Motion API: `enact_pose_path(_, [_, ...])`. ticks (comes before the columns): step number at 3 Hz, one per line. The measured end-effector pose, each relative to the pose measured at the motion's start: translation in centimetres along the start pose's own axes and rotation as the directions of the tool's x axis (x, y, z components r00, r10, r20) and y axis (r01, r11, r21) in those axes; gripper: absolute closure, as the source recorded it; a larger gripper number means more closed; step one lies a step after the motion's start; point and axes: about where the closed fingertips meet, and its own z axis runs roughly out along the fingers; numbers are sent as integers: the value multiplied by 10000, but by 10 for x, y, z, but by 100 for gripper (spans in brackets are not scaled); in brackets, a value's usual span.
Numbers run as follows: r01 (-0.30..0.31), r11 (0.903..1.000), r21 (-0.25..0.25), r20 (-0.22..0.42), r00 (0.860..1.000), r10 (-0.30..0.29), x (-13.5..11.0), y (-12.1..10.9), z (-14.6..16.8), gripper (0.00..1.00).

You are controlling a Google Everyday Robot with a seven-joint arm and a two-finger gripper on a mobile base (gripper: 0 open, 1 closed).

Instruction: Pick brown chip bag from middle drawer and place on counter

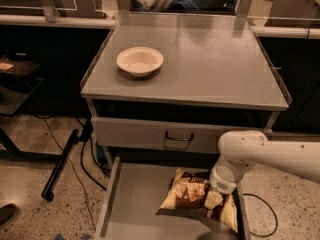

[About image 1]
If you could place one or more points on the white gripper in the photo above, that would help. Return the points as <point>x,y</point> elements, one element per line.
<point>224,182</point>

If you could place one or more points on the brown chip bag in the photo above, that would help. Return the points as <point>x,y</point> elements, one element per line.
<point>187,193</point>

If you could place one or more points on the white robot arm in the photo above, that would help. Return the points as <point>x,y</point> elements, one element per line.
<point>240,150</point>

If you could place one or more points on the open middle drawer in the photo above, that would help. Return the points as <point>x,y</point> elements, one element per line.
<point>131,208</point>

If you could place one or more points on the closed top drawer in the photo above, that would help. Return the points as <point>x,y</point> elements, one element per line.
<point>148,134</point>

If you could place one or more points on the grey drawer cabinet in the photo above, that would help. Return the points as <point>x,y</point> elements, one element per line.
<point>214,72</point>

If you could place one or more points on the black floor stand leg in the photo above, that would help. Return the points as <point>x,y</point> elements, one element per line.
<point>47,193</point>

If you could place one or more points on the dark shoe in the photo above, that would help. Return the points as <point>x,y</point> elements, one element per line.
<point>7,214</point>

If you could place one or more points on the dark side table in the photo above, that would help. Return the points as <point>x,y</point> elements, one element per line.
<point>13,94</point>

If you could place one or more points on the black tray with note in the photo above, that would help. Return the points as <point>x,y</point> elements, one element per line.
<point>18,68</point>

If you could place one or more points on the black drawer handle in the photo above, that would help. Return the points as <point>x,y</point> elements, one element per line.
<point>179,138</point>

